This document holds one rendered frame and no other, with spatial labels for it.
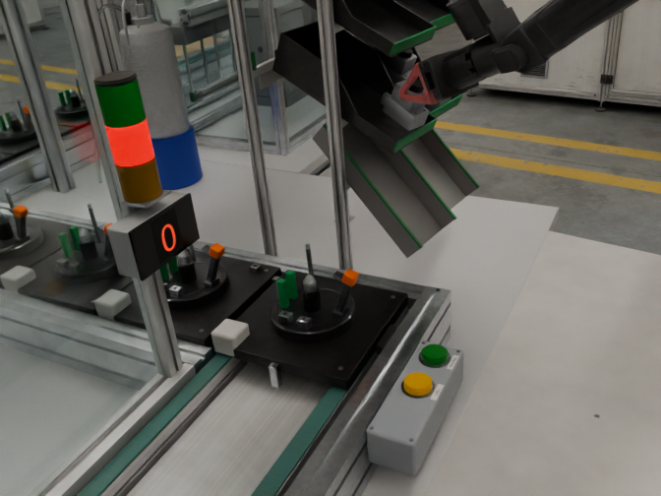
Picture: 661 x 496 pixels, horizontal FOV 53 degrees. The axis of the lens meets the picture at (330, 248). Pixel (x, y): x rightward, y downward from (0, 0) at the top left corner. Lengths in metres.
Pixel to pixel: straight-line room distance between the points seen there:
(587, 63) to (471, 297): 3.89
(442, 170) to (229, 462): 0.76
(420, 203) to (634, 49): 3.81
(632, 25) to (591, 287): 3.70
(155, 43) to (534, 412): 1.28
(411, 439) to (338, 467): 0.10
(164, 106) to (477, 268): 0.95
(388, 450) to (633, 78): 4.34
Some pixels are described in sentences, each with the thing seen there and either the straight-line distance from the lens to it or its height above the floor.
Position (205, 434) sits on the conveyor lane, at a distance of 1.01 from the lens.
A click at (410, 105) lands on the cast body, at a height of 1.26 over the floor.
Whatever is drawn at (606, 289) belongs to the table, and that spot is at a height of 0.86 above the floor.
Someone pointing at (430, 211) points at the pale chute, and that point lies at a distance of 1.30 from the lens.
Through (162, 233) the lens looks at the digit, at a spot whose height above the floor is 1.21.
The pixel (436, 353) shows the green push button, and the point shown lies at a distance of 1.01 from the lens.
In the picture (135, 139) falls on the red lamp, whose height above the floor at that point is 1.34.
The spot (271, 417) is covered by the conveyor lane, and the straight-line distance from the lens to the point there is 1.01.
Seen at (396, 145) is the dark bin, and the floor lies 1.20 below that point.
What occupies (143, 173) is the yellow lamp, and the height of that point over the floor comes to 1.30.
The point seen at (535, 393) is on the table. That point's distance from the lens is 1.13.
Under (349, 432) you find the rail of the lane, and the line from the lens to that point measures 0.91.
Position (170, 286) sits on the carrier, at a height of 0.99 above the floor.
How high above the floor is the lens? 1.60
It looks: 29 degrees down
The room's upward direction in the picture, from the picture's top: 5 degrees counter-clockwise
